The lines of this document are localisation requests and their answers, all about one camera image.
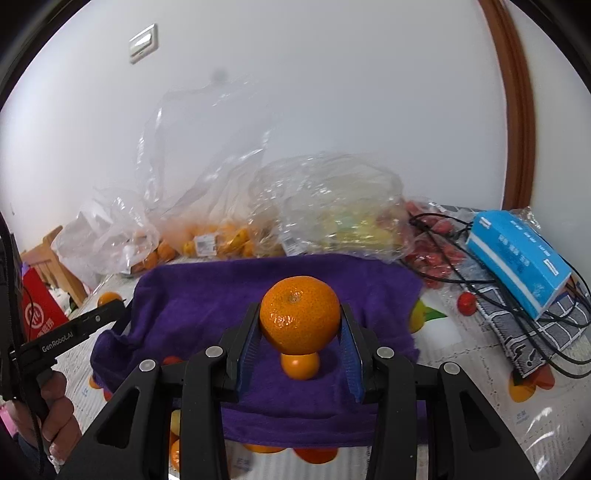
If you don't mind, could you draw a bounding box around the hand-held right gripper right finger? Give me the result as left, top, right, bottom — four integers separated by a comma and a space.
339, 304, 541, 480

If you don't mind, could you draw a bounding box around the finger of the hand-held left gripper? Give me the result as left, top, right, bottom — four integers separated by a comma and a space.
69, 300, 125, 336

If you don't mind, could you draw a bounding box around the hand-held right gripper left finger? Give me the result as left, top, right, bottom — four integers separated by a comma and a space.
55, 302, 264, 480

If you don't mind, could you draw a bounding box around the purple towel lined tray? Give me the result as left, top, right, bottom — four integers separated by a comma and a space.
90, 254, 423, 448

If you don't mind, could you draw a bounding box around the person's left hand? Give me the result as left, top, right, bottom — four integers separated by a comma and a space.
9, 371, 81, 464

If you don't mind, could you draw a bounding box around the red paper bag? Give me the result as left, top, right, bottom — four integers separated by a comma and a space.
21, 268, 70, 342

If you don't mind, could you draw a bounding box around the wooden chair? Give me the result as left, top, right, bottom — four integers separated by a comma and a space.
18, 225, 90, 305

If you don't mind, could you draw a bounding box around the white plastic bag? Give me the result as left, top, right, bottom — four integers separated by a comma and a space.
51, 210, 107, 296

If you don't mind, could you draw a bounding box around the clear bag of orange fruit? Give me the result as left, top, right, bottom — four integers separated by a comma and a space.
92, 187, 178, 278

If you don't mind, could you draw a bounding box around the bag of cherry tomatoes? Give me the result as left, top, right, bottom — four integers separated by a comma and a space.
402, 198, 476, 289

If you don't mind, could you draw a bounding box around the clear bag of yellow fruit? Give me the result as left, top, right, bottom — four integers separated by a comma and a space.
249, 151, 409, 264

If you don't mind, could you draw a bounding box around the clear plastic bag of mandarins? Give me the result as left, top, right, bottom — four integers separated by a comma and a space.
136, 76, 282, 259

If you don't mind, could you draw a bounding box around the blue tissue box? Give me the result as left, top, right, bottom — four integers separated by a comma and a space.
465, 210, 573, 320

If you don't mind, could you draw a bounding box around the grey checked cloth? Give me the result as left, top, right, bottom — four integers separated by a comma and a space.
455, 258, 591, 386

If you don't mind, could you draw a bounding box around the black cable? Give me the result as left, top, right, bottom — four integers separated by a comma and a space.
409, 212, 591, 379

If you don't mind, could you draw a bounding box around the white light switch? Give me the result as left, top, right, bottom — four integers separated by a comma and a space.
128, 24, 158, 64

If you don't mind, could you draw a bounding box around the brown wooden door frame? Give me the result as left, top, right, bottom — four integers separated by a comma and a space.
478, 0, 536, 210

